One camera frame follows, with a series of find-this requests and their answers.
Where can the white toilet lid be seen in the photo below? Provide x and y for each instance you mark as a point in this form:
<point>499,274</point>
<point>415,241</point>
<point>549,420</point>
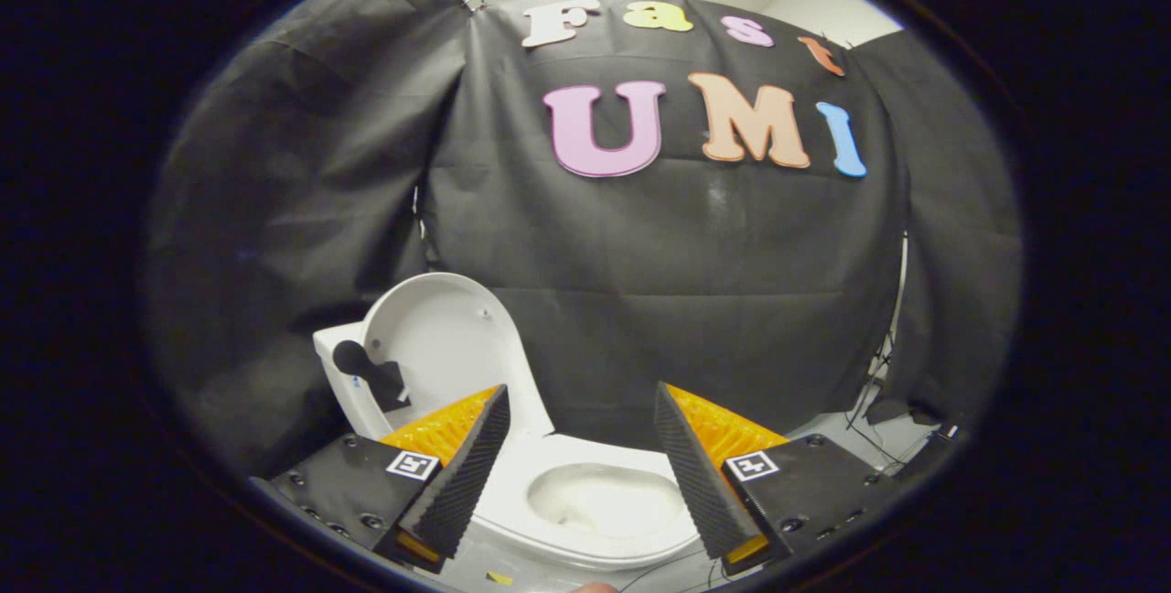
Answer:
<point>448,337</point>

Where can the black backdrop cloth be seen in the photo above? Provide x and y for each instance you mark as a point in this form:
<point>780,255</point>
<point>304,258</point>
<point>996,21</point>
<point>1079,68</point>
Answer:
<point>686,282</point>

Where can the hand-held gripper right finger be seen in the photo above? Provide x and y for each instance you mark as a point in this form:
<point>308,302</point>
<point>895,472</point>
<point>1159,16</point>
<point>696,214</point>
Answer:
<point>695,474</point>

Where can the yellow black floor tape piece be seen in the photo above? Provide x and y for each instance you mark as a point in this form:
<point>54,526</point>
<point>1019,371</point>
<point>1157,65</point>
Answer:
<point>499,577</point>

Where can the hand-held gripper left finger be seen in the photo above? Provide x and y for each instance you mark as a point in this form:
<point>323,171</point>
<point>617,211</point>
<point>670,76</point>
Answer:
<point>467,469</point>

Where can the white toilet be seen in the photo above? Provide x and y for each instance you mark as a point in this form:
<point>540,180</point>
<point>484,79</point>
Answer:
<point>343,373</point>

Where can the white toilet seat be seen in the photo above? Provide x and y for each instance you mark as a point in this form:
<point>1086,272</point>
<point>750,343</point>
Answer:
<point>512,506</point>

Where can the thin backdrop stand pole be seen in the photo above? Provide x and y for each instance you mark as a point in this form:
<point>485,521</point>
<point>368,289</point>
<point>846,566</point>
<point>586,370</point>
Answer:
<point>901,291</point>

